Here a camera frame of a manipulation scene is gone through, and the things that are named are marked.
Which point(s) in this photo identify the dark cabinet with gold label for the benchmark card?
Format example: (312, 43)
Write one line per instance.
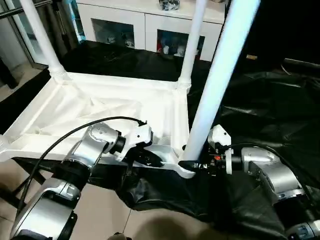
(255, 27)

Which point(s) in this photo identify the metal framed glass door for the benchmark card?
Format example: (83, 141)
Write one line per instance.
(27, 35)

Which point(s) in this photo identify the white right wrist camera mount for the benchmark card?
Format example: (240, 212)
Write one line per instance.
(220, 135)

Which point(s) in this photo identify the red bottle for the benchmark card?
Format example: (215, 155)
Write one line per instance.
(159, 46)

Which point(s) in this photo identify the white plastic table top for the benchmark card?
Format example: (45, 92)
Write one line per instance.
(75, 100)

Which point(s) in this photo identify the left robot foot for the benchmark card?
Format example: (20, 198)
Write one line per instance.
(119, 236)

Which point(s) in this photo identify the white glass door cabinet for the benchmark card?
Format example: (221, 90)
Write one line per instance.
(112, 12)

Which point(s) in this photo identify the black mat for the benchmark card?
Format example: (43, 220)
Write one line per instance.
(262, 112)

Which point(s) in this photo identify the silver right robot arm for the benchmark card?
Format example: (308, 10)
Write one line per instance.
(270, 170)

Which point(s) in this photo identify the blue white patterned jar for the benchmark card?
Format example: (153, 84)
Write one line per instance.
(169, 4)

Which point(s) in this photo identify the black metal table frame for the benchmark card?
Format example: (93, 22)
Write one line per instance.
(22, 185)

